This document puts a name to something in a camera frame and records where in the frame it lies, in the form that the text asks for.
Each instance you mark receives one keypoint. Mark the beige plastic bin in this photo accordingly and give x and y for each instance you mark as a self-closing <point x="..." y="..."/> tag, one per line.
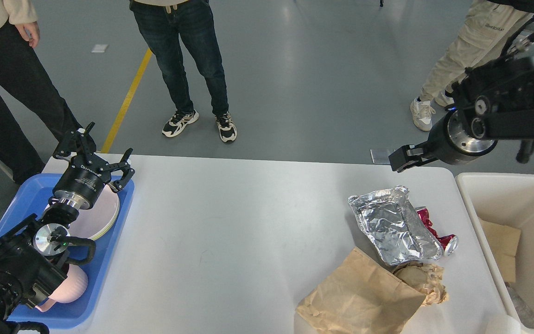
<point x="505" y="199"/>

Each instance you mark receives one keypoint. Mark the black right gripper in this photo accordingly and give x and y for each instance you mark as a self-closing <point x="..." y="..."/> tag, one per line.
<point x="447" y="142"/>

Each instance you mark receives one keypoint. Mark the person in cream sweater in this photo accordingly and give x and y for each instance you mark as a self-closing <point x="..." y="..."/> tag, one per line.
<point x="22" y="76"/>

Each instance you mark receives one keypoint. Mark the green plate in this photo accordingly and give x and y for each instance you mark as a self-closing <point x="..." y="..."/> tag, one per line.
<point x="109" y="222"/>

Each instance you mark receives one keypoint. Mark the pink plate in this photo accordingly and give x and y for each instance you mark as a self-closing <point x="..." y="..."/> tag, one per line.
<point x="93" y="223"/>

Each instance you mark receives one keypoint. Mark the aluminium foil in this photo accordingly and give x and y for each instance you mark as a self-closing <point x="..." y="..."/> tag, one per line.
<point x="393" y="226"/>

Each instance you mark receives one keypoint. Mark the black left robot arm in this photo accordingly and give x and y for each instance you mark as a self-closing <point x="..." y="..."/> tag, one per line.
<point x="38" y="254"/>

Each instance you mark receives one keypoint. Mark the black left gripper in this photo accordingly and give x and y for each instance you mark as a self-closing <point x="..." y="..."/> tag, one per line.
<point x="82" y="183"/>

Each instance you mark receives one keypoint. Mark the crumpled brown paper ball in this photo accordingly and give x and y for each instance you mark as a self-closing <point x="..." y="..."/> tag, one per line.
<point x="426" y="278"/>

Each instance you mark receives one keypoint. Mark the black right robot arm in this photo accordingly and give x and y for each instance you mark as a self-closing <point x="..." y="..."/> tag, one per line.
<point x="479" y="92"/>

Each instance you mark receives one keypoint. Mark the brown paper bag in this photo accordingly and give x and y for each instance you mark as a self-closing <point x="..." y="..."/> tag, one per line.
<point x="360" y="297"/>

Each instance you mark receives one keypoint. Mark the blue plastic tray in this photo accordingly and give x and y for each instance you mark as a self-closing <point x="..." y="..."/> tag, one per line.
<point x="31" y="198"/>

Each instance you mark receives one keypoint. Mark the pink mug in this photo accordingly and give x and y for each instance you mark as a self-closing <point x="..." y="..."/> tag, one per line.
<point x="72" y="288"/>

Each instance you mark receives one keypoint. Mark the crushed red can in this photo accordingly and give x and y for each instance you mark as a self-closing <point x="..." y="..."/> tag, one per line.
<point x="448" y="242"/>

